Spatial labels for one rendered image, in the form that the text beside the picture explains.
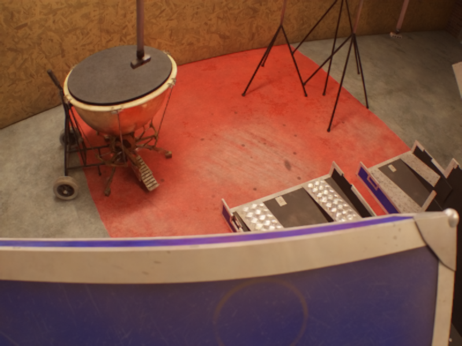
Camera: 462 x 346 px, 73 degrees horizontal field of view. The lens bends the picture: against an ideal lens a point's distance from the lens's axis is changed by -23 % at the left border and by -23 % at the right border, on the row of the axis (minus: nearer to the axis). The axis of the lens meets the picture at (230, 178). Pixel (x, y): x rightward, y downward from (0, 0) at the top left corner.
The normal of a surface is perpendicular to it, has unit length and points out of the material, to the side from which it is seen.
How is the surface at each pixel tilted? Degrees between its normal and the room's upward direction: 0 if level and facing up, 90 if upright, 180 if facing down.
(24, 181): 0
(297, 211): 2
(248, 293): 38
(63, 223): 0
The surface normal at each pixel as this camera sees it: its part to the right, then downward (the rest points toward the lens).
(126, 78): 0.08, -0.66
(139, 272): 0.16, -0.06
